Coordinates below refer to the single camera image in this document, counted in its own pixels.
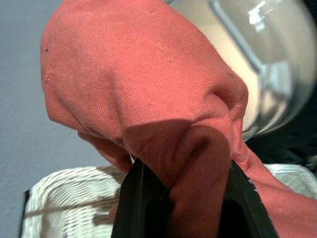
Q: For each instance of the red cloth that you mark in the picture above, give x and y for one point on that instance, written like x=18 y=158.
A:
x=138 y=81

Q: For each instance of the pale woven laundry basket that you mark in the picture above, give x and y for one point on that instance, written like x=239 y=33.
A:
x=67 y=198

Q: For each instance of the grey washing machine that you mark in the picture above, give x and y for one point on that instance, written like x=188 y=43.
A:
x=284 y=145

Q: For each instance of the round glass washing machine door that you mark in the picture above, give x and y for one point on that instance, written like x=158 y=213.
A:
x=272 y=49

